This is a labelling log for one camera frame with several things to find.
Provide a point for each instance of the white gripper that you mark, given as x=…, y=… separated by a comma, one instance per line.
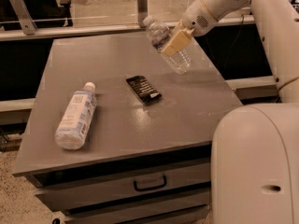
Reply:
x=197, y=19

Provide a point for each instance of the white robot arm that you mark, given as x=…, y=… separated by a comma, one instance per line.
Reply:
x=255, y=148

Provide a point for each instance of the black office chair left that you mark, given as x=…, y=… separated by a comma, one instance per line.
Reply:
x=44, y=13

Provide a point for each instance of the clear plastic water bottle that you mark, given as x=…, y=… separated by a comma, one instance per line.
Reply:
x=159, y=35

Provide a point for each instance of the black drawer handle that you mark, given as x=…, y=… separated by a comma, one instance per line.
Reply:
x=149, y=183

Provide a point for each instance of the grey drawer cabinet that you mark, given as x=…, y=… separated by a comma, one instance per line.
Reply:
x=127, y=139

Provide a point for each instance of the black snack packet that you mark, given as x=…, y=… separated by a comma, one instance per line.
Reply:
x=145, y=92

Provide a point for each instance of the left metal bracket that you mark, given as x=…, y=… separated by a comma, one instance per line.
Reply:
x=26, y=22

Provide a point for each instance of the white labelled bottle lying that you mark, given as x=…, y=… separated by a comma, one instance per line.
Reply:
x=73, y=128

